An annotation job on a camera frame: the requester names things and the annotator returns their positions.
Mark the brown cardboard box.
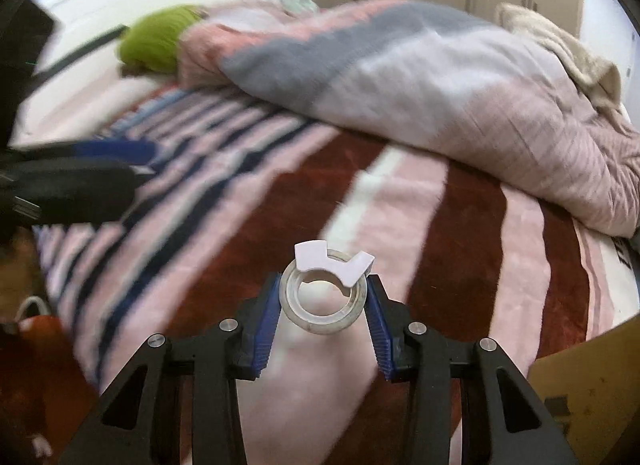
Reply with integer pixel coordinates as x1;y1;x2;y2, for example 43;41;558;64
528;315;639;464

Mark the striped plush bed blanket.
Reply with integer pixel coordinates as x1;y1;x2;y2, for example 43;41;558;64
8;79;640;465

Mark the white tape dispenser roll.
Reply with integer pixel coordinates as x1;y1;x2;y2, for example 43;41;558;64
279;240;374;335

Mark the mint green small bag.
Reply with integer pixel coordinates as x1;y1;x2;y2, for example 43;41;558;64
278;0;320;16

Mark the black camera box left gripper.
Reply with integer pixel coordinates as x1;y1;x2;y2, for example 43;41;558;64
1;0;54;149

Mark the green fluffy pillow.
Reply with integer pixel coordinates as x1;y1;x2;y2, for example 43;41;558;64
117;5;203;75

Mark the cream fleece blanket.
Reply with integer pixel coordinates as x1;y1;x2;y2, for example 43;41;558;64
495;3;622;111

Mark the pink grey striped duvet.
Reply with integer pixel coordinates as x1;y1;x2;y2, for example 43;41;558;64
178;0;639;237

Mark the white headboard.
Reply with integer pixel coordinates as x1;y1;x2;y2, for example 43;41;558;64
11;0;235;144

